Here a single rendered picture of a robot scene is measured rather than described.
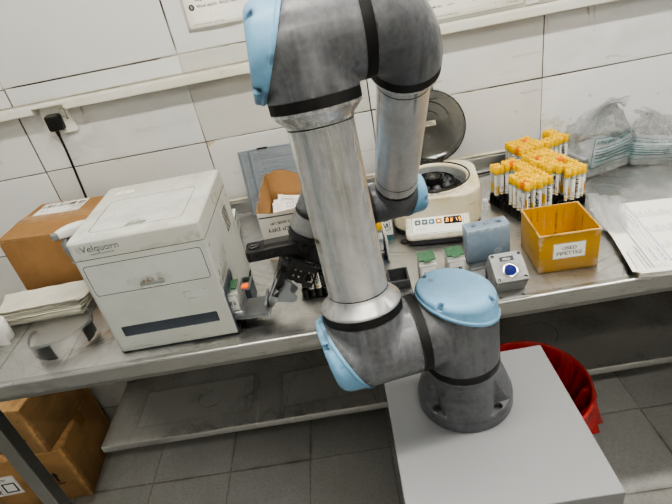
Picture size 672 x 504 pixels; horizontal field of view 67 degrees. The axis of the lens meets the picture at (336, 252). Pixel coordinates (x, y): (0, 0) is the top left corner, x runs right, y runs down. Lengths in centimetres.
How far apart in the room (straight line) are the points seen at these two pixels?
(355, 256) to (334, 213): 6
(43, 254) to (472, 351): 123
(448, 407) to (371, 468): 115
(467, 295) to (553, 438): 26
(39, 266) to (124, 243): 59
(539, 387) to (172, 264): 73
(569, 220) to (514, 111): 50
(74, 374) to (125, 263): 31
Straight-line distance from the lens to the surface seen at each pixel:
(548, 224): 132
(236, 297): 115
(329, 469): 198
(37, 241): 161
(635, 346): 200
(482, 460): 82
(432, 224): 135
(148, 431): 198
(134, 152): 172
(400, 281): 116
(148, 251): 110
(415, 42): 63
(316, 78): 59
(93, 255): 114
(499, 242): 124
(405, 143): 78
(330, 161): 61
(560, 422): 87
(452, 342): 73
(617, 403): 217
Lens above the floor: 159
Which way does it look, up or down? 31 degrees down
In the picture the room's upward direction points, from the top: 12 degrees counter-clockwise
